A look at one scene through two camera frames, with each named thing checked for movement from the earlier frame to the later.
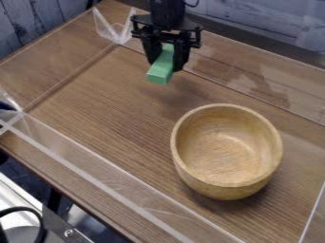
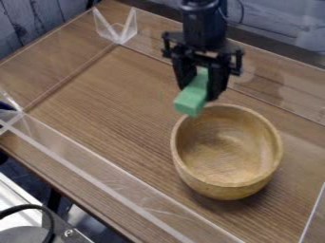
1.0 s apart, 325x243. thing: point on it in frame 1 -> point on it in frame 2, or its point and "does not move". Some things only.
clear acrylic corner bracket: (116, 32) does not move
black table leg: (53, 201) does not move
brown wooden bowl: (225, 148) does not move
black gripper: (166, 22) -> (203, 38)
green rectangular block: (160, 72) -> (189, 99)
